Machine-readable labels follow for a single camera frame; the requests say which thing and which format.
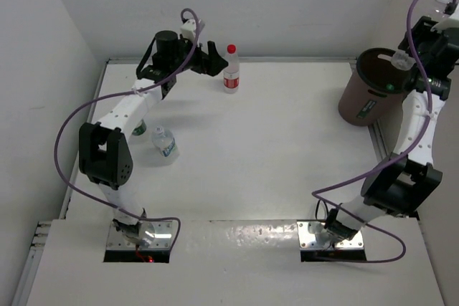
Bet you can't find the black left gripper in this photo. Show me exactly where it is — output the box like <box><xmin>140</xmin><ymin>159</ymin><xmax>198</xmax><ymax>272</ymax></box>
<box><xmin>169</xmin><ymin>33</ymin><xmax>227</xmax><ymax>76</ymax></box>

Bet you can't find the red cap labelled bottle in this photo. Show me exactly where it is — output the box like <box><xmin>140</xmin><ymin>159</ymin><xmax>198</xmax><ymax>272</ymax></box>
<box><xmin>223</xmin><ymin>44</ymin><xmax>240</xmax><ymax>93</ymax></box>

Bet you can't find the blue cap clear bottle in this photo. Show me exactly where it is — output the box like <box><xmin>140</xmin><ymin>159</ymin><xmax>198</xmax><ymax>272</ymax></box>
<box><xmin>390</xmin><ymin>50</ymin><xmax>416</xmax><ymax>71</ymax></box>

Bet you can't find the blue label clear bottle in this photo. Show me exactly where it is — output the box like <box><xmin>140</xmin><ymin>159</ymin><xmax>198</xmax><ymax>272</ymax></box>
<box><xmin>151</xmin><ymin>125</ymin><xmax>179</xmax><ymax>166</ymax></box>

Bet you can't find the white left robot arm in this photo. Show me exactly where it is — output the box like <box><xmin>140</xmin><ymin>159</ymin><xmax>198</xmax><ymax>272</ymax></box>
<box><xmin>79</xmin><ymin>30</ymin><xmax>228</xmax><ymax>247</ymax></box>

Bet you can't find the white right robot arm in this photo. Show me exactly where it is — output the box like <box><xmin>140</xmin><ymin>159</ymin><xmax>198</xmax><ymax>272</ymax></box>
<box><xmin>319</xmin><ymin>15</ymin><xmax>458</xmax><ymax>244</ymax></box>

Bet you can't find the brown bin black rim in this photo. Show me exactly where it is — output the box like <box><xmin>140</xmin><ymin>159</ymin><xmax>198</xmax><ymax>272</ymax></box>
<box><xmin>338</xmin><ymin>47</ymin><xmax>410</xmax><ymax>126</ymax></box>

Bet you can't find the green label clear bottle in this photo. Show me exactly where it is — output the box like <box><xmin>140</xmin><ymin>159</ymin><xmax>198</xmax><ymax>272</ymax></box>
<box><xmin>132</xmin><ymin>120</ymin><xmax>147</xmax><ymax>136</ymax></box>

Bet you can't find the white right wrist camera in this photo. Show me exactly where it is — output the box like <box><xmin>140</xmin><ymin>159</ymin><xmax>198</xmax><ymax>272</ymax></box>
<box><xmin>430</xmin><ymin>0</ymin><xmax>456</xmax><ymax>32</ymax></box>

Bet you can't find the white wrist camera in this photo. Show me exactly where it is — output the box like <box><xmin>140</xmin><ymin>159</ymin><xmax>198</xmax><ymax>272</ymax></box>
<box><xmin>180</xmin><ymin>19</ymin><xmax>205</xmax><ymax>42</ymax></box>
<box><xmin>430</xmin><ymin>0</ymin><xmax>456</xmax><ymax>32</ymax></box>

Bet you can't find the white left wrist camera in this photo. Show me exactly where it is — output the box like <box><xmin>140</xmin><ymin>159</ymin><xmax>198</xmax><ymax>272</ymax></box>
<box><xmin>180</xmin><ymin>19</ymin><xmax>205</xmax><ymax>42</ymax></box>

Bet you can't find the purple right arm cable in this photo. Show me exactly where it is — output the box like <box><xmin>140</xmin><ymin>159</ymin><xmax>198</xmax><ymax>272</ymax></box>
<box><xmin>311</xmin><ymin>0</ymin><xmax>456</xmax><ymax>262</ymax></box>

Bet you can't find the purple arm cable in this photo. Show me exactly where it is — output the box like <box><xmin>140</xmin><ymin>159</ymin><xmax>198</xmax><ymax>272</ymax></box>
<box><xmin>53</xmin><ymin>7</ymin><xmax>206</xmax><ymax>254</ymax></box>
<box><xmin>311</xmin><ymin>0</ymin><xmax>456</xmax><ymax>262</ymax></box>

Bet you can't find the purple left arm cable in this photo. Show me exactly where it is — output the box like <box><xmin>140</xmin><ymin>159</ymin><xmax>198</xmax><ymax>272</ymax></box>
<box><xmin>53</xmin><ymin>7</ymin><xmax>206</xmax><ymax>254</ymax></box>

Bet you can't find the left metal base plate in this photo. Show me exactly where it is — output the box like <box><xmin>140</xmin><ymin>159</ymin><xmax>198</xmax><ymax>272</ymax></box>
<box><xmin>106</xmin><ymin>221</ymin><xmax>173</xmax><ymax>252</ymax></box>

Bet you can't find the metal base plate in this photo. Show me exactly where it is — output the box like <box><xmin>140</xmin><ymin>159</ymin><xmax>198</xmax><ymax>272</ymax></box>
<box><xmin>106</xmin><ymin>221</ymin><xmax>173</xmax><ymax>252</ymax></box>
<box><xmin>297</xmin><ymin>220</ymin><xmax>364</xmax><ymax>252</ymax></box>

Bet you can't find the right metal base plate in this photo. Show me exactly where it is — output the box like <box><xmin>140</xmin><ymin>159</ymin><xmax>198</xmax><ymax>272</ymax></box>
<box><xmin>297</xmin><ymin>220</ymin><xmax>364</xmax><ymax>252</ymax></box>

